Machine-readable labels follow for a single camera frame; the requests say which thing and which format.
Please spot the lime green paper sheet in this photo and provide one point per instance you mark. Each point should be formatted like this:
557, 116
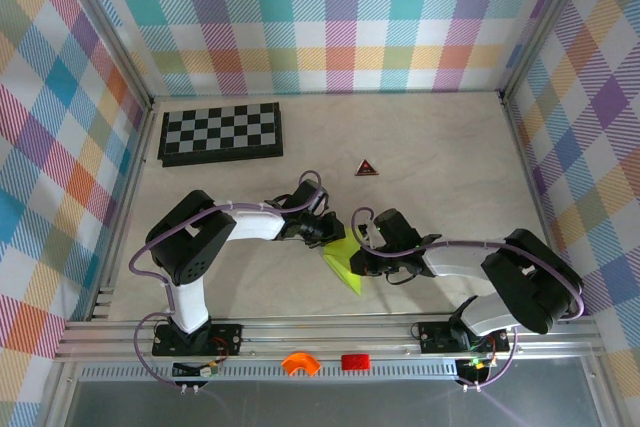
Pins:
345, 262

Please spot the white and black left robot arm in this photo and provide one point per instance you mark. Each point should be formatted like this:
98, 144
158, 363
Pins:
190, 242

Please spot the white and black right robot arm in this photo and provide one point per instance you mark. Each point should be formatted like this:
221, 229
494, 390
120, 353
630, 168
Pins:
530, 277

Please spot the shiny metal sheet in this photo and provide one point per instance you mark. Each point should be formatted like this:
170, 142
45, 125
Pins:
325, 404

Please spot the red and black triangle piece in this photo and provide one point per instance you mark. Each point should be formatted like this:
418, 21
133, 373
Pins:
366, 168

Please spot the red plastic block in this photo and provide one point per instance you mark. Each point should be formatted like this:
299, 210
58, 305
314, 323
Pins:
356, 362

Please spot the black and grey chessboard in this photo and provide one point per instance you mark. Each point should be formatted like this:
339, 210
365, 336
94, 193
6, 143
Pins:
220, 132

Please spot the small circuit board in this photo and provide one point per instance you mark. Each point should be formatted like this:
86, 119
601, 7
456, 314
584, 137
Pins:
475, 363
200, 370

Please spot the orange curved plastic piece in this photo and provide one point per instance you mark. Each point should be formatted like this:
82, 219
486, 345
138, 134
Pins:
300, 363

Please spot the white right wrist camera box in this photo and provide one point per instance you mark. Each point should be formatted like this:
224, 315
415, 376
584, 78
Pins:
371, 237

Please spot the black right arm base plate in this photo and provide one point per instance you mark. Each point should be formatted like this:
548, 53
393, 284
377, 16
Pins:
435, 337

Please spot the aluminium mounting rail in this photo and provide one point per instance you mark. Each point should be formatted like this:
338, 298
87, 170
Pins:
325, 337

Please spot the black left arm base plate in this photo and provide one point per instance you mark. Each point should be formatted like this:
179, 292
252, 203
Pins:
227, 339

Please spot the aluminium side rail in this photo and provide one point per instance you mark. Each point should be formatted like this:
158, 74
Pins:
127, 197
533, 197

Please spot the aluminium frame post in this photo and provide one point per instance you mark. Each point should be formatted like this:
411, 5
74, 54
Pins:
100, 32
545, 27

